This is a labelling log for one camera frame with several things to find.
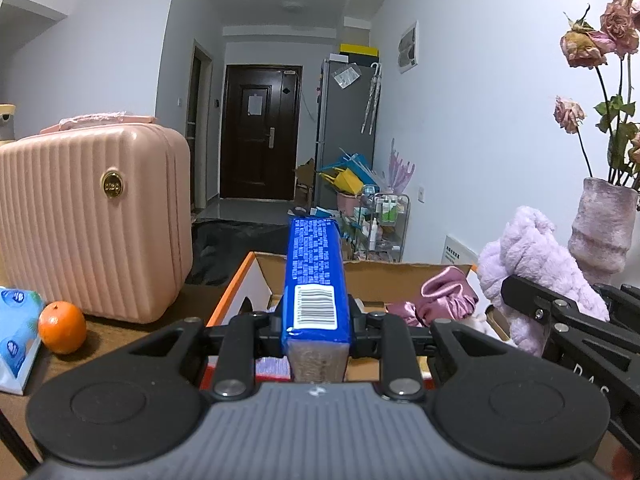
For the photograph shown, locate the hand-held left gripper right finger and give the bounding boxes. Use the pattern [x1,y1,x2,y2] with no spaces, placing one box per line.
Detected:
[347,295,526,402]

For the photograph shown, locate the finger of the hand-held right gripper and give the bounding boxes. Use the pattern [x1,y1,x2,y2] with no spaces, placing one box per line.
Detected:
[594,282,640,323]
[500,275,632,361]

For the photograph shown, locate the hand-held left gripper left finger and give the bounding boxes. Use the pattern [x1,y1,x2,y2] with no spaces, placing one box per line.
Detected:
[120,310,288,402]

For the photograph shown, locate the lavender fluffy towel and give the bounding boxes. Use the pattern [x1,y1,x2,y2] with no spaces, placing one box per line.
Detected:
[477,206,611,356]

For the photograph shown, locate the cardboard box with orange edge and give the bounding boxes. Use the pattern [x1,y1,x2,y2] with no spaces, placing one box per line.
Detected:
[202,251,516,396]

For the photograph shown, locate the blue sponge packet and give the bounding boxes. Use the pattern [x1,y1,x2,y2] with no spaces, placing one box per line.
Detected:
[281,216,351,383]

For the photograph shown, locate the pink satin cloth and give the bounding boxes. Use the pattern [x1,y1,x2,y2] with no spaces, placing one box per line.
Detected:
[387,266,480,328]

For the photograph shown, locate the pink textured vase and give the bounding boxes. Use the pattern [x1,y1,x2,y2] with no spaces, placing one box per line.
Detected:
[567,176,640,286]

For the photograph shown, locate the black bag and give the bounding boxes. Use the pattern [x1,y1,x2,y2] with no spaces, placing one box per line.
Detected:
[187,220,292,286]

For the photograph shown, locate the metal rolling cart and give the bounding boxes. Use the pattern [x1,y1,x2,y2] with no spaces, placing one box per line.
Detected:
[357,191,411,263]

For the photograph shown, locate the pink bucket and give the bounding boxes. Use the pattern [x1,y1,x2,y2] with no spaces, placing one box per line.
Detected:
[336,190,363,216]

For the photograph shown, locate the yellow bag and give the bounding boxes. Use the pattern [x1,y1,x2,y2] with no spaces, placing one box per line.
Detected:
[320,167,363,195]

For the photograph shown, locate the brown cardboard carton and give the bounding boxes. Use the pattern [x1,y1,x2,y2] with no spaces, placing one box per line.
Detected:
[294,159,317,208]

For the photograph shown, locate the dark brown entrance door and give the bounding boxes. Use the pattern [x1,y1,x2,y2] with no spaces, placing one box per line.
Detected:
[220,64,303,201]

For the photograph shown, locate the grey refrigerator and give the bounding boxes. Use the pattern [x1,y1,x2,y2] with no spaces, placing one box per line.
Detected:
[315,54,383,196]

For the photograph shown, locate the orange fruit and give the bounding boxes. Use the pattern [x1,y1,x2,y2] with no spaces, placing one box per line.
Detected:
[38,301,87,355]

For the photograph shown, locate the pink ribbed suitcase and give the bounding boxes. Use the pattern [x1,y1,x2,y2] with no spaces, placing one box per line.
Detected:
[0,119,194,323]

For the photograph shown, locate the folded clear umbrella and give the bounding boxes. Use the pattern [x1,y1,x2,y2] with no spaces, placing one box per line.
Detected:
[361,62,383,135]

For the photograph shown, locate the clear plastic bag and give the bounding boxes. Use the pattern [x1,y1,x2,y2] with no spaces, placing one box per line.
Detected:
[332,65,361,90]

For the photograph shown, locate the blue tissue pack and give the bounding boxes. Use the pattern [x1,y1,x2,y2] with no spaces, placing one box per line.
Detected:
[0,286,43,395]

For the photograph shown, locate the pink fluffy cloth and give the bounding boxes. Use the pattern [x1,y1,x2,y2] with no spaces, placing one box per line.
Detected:
[59,111,157,129]

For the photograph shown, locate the white wall board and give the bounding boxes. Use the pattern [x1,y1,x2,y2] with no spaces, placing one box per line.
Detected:
[442,234,480,266]

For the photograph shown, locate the purple wall decoration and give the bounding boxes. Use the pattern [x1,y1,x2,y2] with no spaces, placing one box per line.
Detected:
[387,139,416,193]

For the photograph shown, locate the white wall electrical panel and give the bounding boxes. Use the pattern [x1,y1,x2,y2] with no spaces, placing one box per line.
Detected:
[397,21,420,75]

